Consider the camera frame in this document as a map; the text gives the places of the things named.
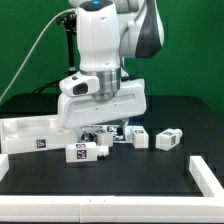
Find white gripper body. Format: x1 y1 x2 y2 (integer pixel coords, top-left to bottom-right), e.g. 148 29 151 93
58 79 146 129

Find white obstacle fence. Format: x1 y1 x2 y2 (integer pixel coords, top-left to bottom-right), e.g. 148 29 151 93
0 156 224 223

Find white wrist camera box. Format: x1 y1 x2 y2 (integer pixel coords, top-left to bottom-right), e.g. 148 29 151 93
59 73 100 97

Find grey cable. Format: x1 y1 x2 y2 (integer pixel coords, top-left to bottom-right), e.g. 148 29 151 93
0 8 76 104

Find white square table top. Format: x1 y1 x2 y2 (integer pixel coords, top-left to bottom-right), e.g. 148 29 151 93
0 115 77 154

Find paper sheet with tags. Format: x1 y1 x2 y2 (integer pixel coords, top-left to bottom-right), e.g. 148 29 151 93
81 125 128 143

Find black cables at base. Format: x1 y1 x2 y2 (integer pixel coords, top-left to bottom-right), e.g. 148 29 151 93
32 79 64 95

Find black camera stand pole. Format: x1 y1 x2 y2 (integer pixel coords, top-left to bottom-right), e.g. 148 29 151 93
56 13 77 75

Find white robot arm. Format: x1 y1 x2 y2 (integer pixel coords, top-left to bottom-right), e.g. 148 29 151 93
58 0 164 129

